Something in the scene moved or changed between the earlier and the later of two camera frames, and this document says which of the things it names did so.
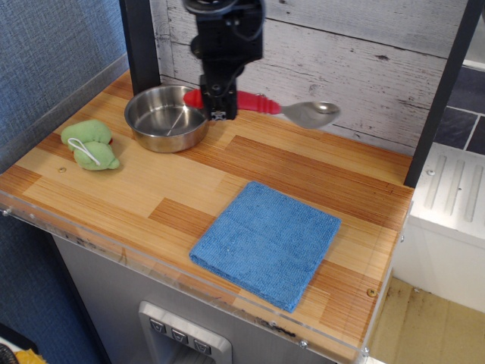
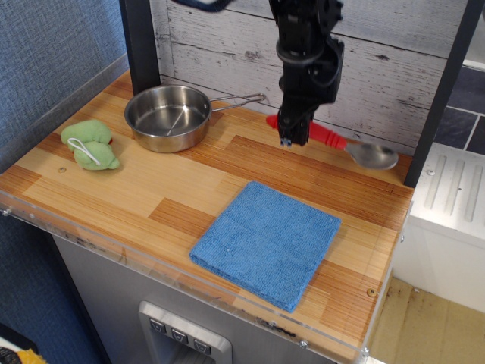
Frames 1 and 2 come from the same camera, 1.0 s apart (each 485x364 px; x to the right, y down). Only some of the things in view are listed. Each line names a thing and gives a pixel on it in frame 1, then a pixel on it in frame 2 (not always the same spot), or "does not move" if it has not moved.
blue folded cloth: x=267 y=242 does not move
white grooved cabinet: x=442 y=250 does not move
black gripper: x=226 y=42 to x=311 y=76
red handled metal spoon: x=310 y=114 to x=372 y=155
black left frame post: x=139 y=32 does not move
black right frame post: x=445 y=81 does not move
